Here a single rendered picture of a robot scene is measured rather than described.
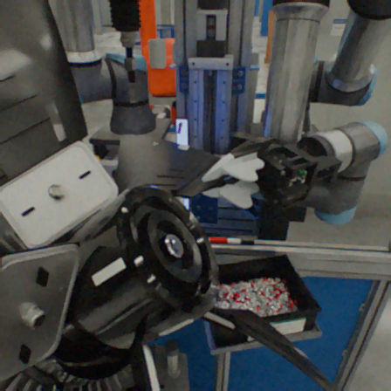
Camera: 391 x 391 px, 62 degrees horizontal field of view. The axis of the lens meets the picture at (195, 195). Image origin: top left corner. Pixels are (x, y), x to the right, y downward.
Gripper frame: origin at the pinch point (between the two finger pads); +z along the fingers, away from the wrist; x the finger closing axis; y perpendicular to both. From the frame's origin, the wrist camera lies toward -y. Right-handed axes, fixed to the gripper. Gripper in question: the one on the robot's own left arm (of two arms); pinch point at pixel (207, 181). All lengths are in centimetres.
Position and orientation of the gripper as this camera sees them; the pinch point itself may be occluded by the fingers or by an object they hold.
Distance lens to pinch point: 45.8
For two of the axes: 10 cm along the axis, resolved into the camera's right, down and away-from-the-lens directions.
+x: -0.5, 8.1, 5.9
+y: 5.2, 5.3, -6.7
